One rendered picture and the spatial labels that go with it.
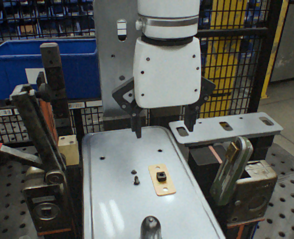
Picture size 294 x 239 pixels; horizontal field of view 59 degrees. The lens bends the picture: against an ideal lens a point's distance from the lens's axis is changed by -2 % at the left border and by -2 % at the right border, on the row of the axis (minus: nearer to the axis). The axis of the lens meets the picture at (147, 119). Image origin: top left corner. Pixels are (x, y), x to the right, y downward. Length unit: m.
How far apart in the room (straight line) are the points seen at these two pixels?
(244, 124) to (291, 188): 0.39
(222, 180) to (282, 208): 0.49
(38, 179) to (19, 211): 0.46
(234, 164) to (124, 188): 0.21
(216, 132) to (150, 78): 0.34
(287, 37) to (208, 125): 2.68
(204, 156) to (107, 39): 0.36
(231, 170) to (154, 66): 0.22
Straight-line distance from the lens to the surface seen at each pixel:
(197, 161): 0.61
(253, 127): 0.74
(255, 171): 0.52
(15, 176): 1.09
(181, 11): 0.35
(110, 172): 0.55
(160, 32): 0.35
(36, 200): 0.50
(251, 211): 0.57
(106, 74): 0.68
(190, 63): 0.39
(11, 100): 0.42
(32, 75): 0.79
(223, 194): 0.51
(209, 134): 0.67
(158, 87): 0.39
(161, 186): 0.52
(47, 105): 0.52
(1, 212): 0.98
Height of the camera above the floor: 1.37
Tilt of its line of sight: 31 degrees down
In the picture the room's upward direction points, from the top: straight up
